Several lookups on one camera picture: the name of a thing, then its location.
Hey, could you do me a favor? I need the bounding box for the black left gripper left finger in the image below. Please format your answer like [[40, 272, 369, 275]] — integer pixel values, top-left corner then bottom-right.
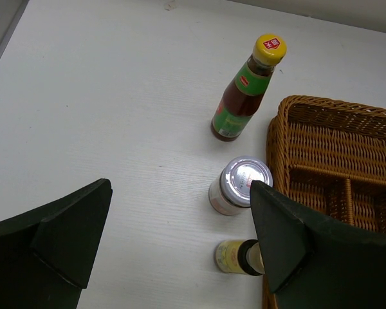
[[0, 178, 113, 308]]

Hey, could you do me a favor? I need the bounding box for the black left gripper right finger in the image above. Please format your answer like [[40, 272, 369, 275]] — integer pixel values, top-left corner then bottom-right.
[[250, 181, 386, 308]]

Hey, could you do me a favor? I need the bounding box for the small yellow label bottle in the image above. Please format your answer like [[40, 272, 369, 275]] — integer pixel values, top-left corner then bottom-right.
[[214, 239, 265, 277]]

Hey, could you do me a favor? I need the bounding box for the brown wicker basket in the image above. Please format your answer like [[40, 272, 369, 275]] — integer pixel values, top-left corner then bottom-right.
[[262, 95, 386, 309]]

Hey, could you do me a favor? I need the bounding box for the silver lid jar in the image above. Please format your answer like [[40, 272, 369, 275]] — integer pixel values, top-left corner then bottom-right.
[[208, 156, 273, 216]]

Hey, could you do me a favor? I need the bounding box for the yellow cap sauce bottle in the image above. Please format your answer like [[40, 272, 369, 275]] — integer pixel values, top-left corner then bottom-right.
[[211, 33, 287, 141]]

